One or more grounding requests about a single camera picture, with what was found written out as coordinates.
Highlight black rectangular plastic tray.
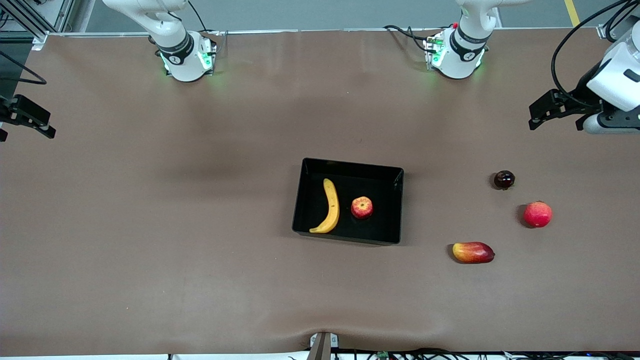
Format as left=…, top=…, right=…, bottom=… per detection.
left=291, top=157, right=405, bottom=246

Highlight small red yellow apple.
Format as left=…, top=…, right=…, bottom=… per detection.
left=350, top=196, right=374, bottom=220

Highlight yellow banana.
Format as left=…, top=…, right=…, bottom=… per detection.
left=309, top=178, right=341, bottom=234

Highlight dark purple plum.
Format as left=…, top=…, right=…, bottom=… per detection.
left=493, top=170, right=516, bottom=191

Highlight red yellow mango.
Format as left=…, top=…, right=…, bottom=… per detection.
left=452, top=241, right=496, bottom=264

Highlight aluminium frame struts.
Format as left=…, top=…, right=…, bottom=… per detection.
left=0, top=0, right=76, bottom=51

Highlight black left arm base cable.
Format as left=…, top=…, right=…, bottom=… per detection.
left=383, top=24, right=437, bottom=53

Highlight black arm base cable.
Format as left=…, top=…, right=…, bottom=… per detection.
left=383, top=24, right=437, bottom=53
left=187, top=0, right=221, bottom=51

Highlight black right arm base cable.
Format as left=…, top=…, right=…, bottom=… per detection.
left=187, top=0, right=221, bottom=51

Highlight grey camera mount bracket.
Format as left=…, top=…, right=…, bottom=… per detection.
left=308, top=331, right=340, bottom=360

